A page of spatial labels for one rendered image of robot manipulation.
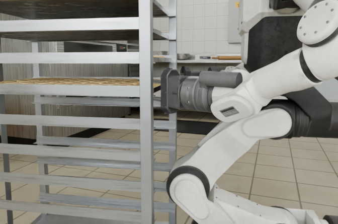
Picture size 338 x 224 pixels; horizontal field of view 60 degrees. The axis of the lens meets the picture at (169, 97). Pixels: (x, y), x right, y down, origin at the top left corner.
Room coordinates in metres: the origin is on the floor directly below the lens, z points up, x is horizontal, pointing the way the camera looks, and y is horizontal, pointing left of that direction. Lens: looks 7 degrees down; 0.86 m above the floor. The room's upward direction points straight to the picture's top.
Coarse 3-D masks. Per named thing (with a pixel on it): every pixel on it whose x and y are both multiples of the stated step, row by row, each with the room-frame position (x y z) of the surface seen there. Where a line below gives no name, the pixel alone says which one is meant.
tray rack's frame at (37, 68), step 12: (0, 48) 1.10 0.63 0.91; (36, 48) 1.30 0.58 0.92; (0, 72) 1.09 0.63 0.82; (36, 72) 1.30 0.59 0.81; (0, 96) 1.08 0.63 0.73; (36, 96) 1.30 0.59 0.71; (0, 108) 1.08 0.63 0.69; (36, 108) 1.30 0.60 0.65; (48, 192) 1.32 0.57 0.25; (12, 216) 1.10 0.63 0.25; (48, 216) 1.28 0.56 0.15; (60, 216) 1.28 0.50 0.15; (72, 216) 1.28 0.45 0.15
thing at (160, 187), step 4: (68, 176) 1.27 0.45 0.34; (72, 176) 1.27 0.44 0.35; (76, 176) 1.27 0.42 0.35; (124, 180) 1.23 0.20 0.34; (128, 180) 1.23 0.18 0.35; (132, 180) 1.22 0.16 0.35; (156, 184) 1.20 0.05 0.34; (160, 184) 1.20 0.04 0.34; (164, 184) 1.20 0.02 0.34; (156, 188) 1.20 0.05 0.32; (160, 188) 1.20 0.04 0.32; (164, 188) 1.20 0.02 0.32
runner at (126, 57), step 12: (0, 60) 0.85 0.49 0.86; (12, 60) 0.85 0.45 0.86; (24, 60) 0.84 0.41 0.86; (36, 60) 0.84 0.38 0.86; (48, 60) 0.83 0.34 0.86; (60, 60) 0.82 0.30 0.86; (72, 60) 0.82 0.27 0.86; (84, 60) 0.81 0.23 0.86; (96, 60) 0.81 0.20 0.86; (108, 60) 0.80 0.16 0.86; (120, 60) 0.79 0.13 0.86; (132, 60) 0.79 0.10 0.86
